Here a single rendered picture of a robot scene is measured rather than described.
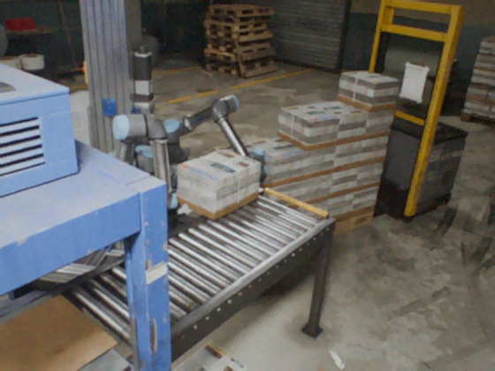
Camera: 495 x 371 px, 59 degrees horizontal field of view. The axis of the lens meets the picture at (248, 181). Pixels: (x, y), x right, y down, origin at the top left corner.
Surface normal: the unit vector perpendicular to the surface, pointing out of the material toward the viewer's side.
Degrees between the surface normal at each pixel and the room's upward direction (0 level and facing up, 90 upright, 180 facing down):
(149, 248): 90
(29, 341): 0
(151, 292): 90
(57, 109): 90
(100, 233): 90
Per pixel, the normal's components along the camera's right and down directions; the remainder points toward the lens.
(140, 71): -0.13, 0.42
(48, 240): 0.77, 0.32
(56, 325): 0.06, -0.90
